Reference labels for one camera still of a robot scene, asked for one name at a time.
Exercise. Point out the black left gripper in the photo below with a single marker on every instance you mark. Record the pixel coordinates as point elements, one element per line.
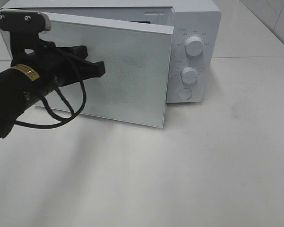
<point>35,62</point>

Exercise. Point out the white microwave knob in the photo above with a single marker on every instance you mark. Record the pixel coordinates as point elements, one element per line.
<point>189,75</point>
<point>194,45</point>

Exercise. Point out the round white door-release button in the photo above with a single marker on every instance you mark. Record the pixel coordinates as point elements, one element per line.
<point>185,94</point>

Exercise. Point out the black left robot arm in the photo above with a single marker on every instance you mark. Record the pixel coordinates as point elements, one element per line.
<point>14,101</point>

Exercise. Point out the white microwave oven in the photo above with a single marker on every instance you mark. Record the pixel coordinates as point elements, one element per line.
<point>182,18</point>

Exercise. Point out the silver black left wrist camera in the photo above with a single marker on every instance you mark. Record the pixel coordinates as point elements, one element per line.
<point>24,22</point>

